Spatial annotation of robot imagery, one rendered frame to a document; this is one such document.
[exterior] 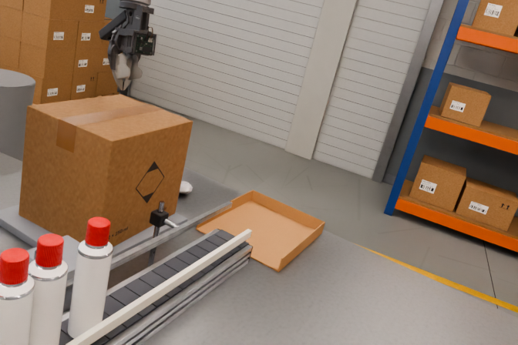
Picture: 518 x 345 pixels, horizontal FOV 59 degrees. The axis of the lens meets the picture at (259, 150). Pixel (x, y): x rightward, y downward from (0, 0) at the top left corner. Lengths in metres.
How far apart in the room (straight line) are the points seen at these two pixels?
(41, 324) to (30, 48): 3.82
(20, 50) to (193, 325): 3.79
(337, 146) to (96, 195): 3.98
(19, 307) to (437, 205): 3.72
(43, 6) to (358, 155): 3.17
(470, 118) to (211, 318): 3.24
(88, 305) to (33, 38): 3.75
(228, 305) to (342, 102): 3.87
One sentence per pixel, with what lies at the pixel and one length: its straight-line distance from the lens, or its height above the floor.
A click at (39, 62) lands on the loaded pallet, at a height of 0.52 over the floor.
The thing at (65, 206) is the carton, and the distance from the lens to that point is 1.10.
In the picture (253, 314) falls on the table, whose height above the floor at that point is 0.83.
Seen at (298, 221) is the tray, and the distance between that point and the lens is 1.46.
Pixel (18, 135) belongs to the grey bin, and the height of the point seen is 0.29.
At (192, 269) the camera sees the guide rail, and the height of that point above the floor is 0.91.
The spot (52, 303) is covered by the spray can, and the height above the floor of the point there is 1.00.
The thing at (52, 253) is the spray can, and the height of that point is 1.07.
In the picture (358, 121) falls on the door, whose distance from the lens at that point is 4.75.
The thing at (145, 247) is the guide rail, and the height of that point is 0.96.
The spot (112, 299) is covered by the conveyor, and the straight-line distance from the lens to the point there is 0.93.
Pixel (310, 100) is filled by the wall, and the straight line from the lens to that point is 4.76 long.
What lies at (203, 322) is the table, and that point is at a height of 0.83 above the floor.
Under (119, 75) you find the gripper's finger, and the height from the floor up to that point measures 1.19.
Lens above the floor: 1.45
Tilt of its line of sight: 18 degrees down
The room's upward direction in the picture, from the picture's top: 14 degrees clockwise
